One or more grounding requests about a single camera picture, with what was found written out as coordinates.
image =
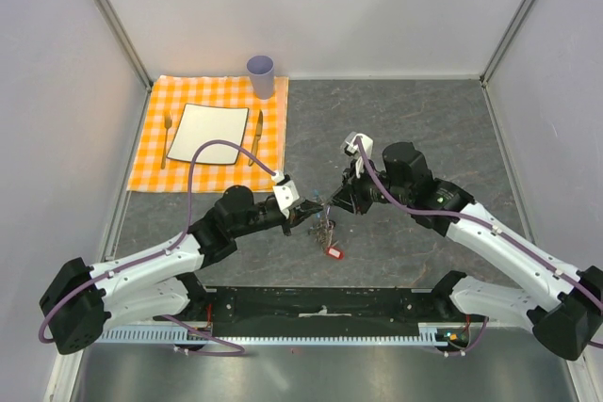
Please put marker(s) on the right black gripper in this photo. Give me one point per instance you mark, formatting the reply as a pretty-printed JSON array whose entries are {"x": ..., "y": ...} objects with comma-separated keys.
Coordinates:
[{"x": 350, "y": 196}]

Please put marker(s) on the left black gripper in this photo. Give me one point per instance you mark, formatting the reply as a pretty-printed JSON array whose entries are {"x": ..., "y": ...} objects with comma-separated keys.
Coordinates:
[{"x": 299, "y": 214}]

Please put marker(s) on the metal keyring plate blue handle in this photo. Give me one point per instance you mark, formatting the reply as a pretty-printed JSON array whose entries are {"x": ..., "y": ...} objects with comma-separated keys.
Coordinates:
[{"x": 322, "y": 227}]

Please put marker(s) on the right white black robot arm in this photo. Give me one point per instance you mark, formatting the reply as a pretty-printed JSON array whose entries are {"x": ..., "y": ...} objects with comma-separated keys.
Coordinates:
[{"x": 559, "y": 303}]

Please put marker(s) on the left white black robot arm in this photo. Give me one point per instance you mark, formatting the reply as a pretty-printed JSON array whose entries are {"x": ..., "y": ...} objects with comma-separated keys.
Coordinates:
[{"x": 83, "y": 301}]

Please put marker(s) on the red key tag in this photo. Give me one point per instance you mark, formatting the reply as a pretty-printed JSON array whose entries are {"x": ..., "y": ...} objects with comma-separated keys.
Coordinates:
[{"x": 335, "y": 253}]

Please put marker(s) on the gold knife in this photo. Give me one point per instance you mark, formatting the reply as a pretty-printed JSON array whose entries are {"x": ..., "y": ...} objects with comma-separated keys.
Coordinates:
[{"x": 257, "y": 133}]

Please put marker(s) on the orange checkered cloth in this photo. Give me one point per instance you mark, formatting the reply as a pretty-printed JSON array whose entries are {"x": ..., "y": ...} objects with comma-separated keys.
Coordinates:
[{"x": 172, "y": 93}]

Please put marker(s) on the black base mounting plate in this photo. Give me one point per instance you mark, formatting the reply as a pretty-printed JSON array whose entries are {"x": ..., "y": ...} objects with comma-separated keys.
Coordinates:
[{"x": 321, "y": 310}]

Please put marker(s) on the white square plate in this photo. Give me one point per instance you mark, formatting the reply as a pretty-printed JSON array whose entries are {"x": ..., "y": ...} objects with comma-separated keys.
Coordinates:
[{"x": 200, "y": 124}]

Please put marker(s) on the lavender plastic cup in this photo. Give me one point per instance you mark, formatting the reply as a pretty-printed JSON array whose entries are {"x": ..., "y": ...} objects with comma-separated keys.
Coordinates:
[{"x": 261, "y": 73}]

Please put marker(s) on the gold fork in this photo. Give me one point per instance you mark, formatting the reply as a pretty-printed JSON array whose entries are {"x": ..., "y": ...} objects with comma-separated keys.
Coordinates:
[{"x": 167, "y": 127}]

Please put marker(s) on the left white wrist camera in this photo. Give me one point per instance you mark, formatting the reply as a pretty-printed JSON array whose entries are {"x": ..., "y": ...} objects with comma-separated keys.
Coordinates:
[{"x": 287, "y": 195}]

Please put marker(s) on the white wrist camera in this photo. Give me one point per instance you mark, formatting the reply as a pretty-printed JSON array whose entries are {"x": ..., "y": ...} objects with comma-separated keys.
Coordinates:
[
  {"x": 358, "y": 146},
  {"x": 287, "y": 195}
]

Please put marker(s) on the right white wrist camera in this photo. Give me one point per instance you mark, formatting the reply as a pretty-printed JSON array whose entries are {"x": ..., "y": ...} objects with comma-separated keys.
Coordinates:
[{"x": 358, "y": 146}]

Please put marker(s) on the slotted cable duct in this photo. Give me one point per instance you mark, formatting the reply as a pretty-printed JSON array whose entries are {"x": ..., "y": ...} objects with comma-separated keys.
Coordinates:
[{"x": 164, "y": 334}]

